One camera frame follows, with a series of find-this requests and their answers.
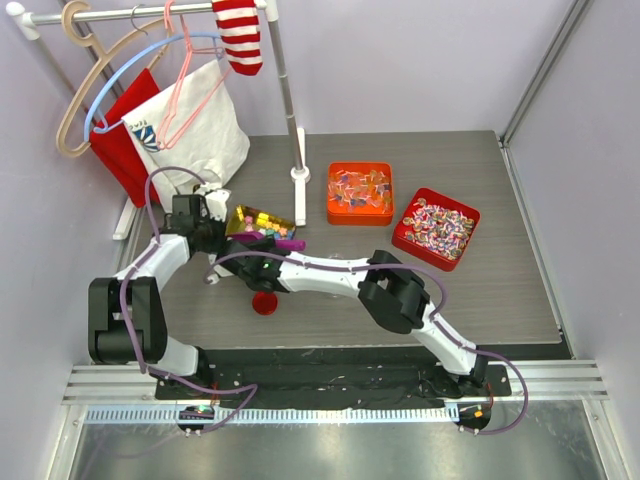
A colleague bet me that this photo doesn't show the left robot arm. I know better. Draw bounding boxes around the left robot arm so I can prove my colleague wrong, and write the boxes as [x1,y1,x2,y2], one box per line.
[88,189,230,399]

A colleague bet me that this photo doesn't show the purple plastic scoop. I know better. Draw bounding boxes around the purple plastic scoop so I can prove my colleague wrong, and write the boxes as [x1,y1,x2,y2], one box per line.
[230,232,306,252]

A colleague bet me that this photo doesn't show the orange candy box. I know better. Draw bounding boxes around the orange candy box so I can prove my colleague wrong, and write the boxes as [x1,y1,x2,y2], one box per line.
[326,161,394,226]

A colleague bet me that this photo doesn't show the red white striped sock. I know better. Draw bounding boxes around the red white striped sock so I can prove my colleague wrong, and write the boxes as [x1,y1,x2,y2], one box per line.
[211,0,263,76]

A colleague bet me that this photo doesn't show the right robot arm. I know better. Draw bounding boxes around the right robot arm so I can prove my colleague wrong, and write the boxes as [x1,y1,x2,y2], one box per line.
[205,240,488,395]

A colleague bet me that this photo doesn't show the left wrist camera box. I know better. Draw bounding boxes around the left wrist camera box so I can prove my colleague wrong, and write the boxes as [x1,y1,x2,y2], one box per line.
[193,183,231,221]

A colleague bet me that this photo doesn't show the red jar lid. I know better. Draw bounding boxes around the red jar lid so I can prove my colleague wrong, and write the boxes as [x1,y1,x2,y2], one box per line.
[252,292,278,316]

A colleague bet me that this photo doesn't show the purple cable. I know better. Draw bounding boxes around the purple cable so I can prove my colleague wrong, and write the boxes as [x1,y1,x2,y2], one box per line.
[119,166,259,434]
[204,250,530,436]

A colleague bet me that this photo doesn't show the red lollipop box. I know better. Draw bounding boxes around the red lollipop box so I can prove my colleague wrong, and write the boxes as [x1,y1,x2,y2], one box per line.
[391,187,481,272]

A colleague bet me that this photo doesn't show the red cloth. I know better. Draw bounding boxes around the red cloth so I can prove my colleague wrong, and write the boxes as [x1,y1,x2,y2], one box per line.
[89,68,160,208]

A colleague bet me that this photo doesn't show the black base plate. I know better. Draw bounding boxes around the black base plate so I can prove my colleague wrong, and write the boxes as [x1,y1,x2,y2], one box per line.
[154,344,511,409]

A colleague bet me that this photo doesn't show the wooden clothes hanger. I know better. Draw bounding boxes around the wooden clothes hanger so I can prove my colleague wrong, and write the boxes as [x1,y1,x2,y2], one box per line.
[56,1,164,158]

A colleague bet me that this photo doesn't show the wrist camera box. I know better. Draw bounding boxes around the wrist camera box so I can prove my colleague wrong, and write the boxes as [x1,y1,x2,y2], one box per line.
[193,183,231,221]
[204,272,220,285]

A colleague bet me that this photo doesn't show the white cloth bag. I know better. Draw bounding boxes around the white cloth bag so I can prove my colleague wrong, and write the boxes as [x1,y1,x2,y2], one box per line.
[123,60,250,211]

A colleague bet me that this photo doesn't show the pink wire hanger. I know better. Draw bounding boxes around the pink wire hanger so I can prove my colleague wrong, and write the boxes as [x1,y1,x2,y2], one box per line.
[154,20,241,160]

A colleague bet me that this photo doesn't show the aluminium rail frame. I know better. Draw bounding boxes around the aluminium rail frame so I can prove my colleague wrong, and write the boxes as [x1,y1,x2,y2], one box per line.
[51,359,627,479]

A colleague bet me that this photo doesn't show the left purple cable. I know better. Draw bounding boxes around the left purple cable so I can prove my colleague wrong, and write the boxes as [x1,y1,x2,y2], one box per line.
[119,166,259,434]

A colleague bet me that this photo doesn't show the white clothes rack stand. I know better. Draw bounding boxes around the white clothes rack stand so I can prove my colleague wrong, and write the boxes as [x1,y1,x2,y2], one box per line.
[5,1,311,226]

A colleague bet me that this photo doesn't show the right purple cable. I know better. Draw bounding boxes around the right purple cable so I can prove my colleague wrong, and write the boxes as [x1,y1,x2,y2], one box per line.
[204,250,530,436]

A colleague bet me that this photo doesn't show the blue clothes hanger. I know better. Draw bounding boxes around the blue clothes hanger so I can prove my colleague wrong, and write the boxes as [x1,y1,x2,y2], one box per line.
[82,31,226,136]

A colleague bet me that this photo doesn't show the gold tin of star candies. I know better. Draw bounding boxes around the gold tin of star candies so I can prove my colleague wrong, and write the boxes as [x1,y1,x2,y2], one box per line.
[226,204,296,240]

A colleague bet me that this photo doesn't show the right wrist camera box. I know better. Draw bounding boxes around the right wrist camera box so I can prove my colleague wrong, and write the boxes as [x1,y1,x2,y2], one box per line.
[204,272,220,285]

